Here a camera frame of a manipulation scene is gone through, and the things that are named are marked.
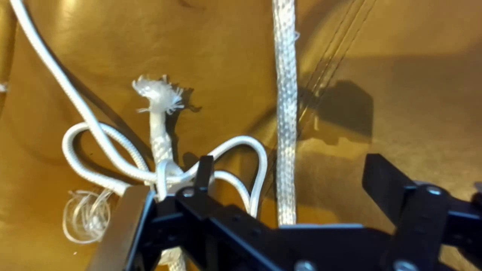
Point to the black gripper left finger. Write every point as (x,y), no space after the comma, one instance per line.
(125,220)

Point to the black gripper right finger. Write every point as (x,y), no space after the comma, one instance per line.
(431,226)

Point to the mustard yellow moulded chair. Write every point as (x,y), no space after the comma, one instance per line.
(401,50)

